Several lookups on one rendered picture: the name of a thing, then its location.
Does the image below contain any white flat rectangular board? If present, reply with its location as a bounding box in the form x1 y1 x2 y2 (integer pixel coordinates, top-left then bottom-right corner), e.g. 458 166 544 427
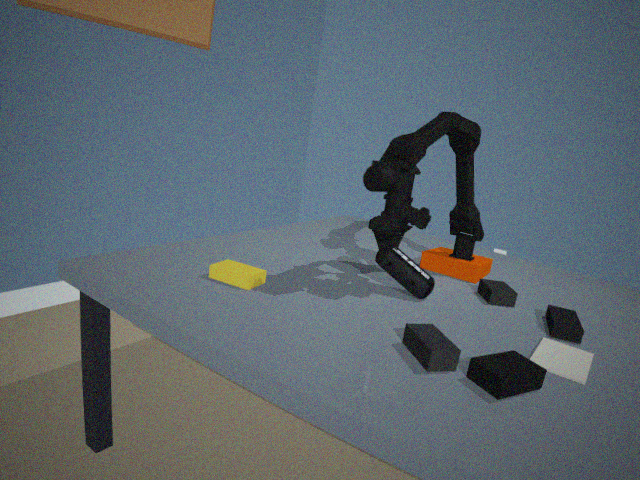
529 338 594 385

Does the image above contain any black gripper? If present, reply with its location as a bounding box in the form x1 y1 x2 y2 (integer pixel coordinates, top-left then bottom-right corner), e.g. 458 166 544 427
369 191 413 259

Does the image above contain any yellow rectangular block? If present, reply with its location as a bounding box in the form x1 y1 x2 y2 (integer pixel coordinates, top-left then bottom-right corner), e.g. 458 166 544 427
208 259 266 290

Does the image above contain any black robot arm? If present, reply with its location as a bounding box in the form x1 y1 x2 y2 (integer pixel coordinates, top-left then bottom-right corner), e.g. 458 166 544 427
363 112 484 262

